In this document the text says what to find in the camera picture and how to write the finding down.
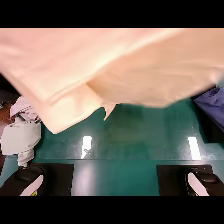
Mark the cream shirt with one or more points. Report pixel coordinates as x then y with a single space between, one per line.
100 60

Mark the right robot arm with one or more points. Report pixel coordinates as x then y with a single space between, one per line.
200 185

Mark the white garment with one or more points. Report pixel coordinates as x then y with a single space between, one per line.
20 138

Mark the blue garment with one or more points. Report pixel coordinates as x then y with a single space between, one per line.
213 103

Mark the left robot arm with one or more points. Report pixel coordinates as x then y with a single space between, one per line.
30 185

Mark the grey garment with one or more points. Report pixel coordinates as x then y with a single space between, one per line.
23 108

